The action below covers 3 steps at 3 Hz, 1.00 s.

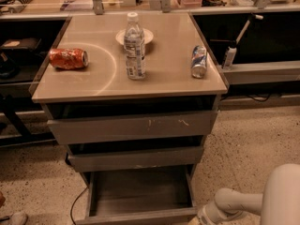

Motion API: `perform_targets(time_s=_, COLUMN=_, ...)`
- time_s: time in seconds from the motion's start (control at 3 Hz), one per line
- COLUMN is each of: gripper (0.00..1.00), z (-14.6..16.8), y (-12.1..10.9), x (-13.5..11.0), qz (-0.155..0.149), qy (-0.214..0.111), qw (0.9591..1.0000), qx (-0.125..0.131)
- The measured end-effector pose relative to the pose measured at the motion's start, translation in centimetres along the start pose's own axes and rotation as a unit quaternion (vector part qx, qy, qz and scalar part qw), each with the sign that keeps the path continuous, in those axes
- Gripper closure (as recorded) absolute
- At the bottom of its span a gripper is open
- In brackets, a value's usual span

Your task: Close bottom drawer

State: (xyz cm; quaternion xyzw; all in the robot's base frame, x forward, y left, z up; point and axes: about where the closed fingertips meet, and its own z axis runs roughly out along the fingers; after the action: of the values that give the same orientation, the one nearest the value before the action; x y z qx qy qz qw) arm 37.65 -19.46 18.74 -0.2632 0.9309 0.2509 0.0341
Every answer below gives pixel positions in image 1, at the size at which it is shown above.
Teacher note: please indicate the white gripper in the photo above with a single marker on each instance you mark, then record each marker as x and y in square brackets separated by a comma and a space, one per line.
[203, 215]

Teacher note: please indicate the grey bottom drawer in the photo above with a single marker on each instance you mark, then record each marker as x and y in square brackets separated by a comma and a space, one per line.
[152, 196]

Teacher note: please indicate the grey drawer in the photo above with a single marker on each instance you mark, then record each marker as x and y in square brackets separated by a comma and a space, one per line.
[138, 154]
[134, 119]
[152, 196]

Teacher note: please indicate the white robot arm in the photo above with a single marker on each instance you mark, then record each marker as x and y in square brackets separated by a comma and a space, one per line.
[279, 204]

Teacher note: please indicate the grey middle drawer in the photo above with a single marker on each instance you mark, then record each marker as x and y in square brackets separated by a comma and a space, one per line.
[138, 154]

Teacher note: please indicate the grey top drawer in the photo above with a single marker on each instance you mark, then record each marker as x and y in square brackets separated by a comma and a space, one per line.
[134, 119]

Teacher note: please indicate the grey drawer cabinet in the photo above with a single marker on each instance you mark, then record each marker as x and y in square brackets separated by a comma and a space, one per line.
[167, 65]

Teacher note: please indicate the person's hand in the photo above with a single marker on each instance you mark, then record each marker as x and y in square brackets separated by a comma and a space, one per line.
[2, 199]

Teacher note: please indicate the blue silver soda can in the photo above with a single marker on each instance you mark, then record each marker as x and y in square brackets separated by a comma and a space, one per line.
[198, 62]

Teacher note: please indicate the white shoe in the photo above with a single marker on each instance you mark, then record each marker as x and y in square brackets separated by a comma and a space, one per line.
[19, 218]

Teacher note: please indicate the clear plastic water bottle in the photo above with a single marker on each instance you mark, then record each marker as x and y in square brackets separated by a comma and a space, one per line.
[135, 53]

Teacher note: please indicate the small white plate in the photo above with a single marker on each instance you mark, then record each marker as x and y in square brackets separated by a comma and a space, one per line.
[134, 36]

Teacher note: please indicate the crushed orange soda can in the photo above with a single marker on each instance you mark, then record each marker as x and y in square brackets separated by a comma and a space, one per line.
[68, 58]

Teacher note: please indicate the dark flat case on shelf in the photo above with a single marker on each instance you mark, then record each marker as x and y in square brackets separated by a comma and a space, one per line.
[30, 44]

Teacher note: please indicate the white tube with black handle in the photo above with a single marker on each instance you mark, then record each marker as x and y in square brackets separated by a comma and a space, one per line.
[231, 51]

